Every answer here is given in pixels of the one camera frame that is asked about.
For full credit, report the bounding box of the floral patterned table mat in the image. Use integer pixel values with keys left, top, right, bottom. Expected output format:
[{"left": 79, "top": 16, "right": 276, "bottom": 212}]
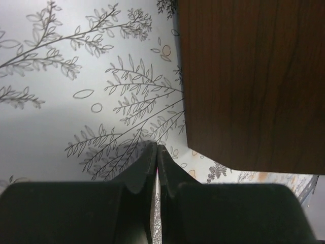
[{"left": 1, "top": 1, "right": 315, "bottom": 243}]

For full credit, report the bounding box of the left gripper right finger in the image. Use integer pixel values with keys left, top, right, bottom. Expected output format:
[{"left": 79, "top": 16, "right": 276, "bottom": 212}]
[{"left": 157, "top": 145, "right": 317, "bottom": 243}]

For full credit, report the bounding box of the brown wooden desk organizer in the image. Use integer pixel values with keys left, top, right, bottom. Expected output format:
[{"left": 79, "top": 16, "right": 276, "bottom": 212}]
[{"left": 178, "top": 1, "right": 324, "bottom": 174}]

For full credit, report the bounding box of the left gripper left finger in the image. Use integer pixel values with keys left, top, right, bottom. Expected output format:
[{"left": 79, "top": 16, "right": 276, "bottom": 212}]
[{"left": 1, "top": 143, "right": 157, "bottom": 243}]

